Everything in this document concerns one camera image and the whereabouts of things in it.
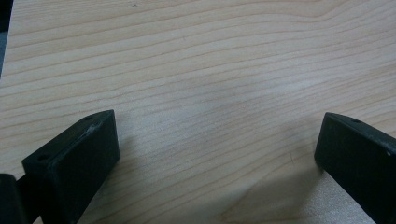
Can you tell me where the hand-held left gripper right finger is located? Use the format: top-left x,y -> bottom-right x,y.
313,111 -> 396,224

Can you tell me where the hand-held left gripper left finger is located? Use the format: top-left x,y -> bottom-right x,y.
21,109 -> 121,224

